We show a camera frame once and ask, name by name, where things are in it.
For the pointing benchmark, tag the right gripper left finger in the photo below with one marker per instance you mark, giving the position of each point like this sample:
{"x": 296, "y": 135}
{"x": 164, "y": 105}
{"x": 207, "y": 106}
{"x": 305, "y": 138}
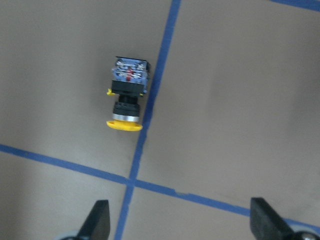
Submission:
{"x": 97, "y": 225}

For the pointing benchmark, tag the yellow push button switch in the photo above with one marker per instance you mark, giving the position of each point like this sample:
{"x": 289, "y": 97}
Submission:
{"x": 130, "y": 82}

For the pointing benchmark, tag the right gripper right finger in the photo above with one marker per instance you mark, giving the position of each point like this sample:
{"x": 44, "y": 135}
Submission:
{"x": 266, "y": 223}

